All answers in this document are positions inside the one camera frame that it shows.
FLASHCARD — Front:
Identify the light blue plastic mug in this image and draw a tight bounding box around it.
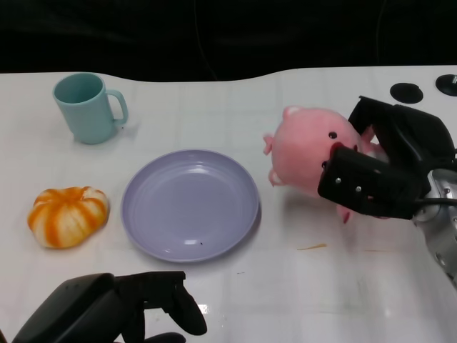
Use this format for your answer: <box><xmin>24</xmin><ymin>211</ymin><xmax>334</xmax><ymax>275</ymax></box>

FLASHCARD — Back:
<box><xmin>52</xmin><ymin>72</ymin><xmax>129</xmax><ymax>145</ymax></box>

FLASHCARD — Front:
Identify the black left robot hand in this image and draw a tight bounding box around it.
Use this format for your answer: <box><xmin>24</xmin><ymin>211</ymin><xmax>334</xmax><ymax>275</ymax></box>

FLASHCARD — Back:
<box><xmin>12</xmin><ymin>270</ymin><xmax>208</xmax><ymax>343</ymax></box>

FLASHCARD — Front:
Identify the orange white striped pumpkin toy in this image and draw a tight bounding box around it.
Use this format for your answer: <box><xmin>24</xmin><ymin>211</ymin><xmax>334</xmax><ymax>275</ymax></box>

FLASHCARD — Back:
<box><xmin>27</xmin><ymin>186</ymin><xmax>110</xmax><ymax>250</ymax></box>

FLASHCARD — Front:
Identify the black grommet with stem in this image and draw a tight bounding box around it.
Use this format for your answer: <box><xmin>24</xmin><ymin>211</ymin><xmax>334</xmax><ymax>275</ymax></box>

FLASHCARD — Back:
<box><xmin>435</xmin><ymin>74</ymin><xmax>457</xmax><ymax>96</ymax></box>

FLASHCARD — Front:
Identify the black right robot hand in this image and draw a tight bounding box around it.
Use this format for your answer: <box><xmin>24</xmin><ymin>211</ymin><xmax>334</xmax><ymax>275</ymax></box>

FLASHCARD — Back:
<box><xmin>316</xmin><ymin>95</ymin><xmax>457</xmax><ymax>219</ymax></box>

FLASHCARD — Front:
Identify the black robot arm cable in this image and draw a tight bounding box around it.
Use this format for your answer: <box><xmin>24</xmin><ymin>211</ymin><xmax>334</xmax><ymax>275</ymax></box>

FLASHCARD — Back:
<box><xmin>413</xmin><ymin>198</ymin><xmax>457</xmax><ymax>207</ymax></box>

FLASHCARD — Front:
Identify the flat black table grommet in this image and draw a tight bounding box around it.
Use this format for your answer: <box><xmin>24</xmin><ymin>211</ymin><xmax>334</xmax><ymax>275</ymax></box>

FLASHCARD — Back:
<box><xmin>389</xmin><ymin>82</ymin><xmax>425</xmax><ymax>104</ymax></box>

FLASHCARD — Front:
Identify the pink plush beaver doll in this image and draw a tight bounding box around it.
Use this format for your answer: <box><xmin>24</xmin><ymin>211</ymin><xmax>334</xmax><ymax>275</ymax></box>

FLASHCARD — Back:
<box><xmin>263</xmin><ymin>105</ymin><xmax>381</xmax><ymax>224</ymax></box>

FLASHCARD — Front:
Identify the black backdrop cloth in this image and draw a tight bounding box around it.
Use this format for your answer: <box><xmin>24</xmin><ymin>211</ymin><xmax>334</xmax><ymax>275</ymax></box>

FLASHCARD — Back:
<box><xmin>0</xmin><ymin>0</ymin><xmax>457</xmax><ymax>82</ymax></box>

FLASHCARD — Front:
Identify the lavender round plate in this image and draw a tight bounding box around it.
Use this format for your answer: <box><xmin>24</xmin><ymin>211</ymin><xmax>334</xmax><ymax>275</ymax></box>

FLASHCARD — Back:
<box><xmin>120</xmin><ymin>149</ymin><xmax>260</xmax><ymax>264</ymax></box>

